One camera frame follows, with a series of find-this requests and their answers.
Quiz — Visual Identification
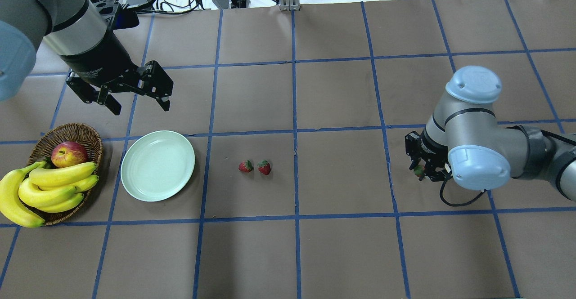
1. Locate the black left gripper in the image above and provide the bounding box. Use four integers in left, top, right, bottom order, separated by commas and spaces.
59, 33, 174, 116

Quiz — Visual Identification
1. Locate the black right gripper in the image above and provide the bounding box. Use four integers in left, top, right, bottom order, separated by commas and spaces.
405, 130, 452, 182

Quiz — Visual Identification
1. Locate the strawberry moved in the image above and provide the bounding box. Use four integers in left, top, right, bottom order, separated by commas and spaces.
257, 160, 271, 175
414, 165, 425, 178
238, 160, 254, 173

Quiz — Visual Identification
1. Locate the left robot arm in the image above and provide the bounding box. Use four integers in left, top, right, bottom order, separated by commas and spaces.
0, 0, 174, 115

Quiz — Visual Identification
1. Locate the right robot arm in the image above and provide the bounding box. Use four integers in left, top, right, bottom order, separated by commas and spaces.
405, 66, 576, 201

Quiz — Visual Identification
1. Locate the light green plate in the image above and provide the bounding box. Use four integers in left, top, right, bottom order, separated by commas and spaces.
121, 130, 196, 201

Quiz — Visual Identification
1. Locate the red apple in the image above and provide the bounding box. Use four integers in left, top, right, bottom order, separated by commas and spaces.
50, 141, 89, 168

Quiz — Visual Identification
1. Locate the wicker basket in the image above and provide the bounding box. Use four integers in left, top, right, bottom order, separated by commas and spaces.
26, 123, 105, 227

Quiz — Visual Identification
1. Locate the yellow banana bunch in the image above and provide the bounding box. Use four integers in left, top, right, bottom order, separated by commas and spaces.
0, 161, 99, 228

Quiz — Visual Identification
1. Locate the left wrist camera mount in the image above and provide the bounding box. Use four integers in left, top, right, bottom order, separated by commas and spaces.
90, 0, 140, 31

